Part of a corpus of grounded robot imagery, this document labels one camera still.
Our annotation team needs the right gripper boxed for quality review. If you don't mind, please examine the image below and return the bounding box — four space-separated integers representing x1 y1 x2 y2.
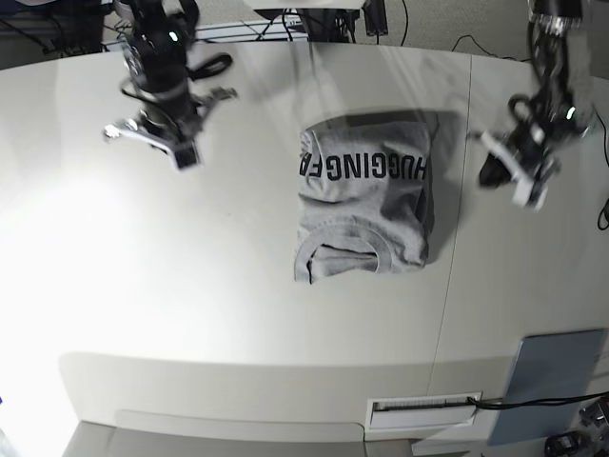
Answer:
103 87 238 152

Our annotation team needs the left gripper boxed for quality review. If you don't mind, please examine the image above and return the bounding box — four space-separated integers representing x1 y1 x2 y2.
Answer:
479 122 560 189

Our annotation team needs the grey T-shirt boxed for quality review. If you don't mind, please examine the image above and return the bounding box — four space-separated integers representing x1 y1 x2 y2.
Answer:
293 120 434 284

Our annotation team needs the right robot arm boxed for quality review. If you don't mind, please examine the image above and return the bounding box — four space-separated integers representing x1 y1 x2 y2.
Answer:
113 1 236 145

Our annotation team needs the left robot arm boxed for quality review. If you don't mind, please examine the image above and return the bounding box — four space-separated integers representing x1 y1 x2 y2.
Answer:
104 1 594 188

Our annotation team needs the aluminium extrusion profile dark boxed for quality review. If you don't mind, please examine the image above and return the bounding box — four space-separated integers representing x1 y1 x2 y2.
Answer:
363 0 388 37

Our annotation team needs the blue-grey board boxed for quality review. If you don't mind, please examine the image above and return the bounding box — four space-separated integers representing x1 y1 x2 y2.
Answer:
487 328 606 447

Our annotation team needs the black device bottom right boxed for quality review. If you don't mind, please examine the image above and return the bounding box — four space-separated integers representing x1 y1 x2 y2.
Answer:
543 430 590 457

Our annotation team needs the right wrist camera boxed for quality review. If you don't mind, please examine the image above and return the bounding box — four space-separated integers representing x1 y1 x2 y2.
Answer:
172 142 202 171

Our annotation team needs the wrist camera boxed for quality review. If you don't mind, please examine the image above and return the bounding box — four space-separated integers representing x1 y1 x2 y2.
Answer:
172 142 202 171
512 178 548 211

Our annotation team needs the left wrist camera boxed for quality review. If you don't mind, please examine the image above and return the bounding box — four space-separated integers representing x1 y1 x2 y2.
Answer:
512 178 548 211

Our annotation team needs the black cable on desk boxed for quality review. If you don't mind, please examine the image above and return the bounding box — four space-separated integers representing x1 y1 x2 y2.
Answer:
468 392 605 411

